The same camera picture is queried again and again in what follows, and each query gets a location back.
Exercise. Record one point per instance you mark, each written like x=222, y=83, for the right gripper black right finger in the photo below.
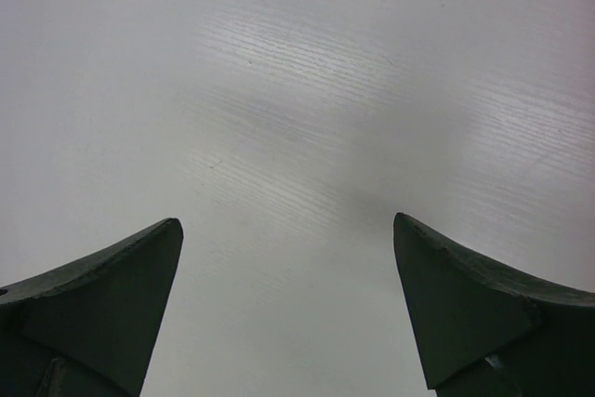
x=464, y=306

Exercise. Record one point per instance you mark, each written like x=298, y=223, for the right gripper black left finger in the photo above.
x=88, y=328

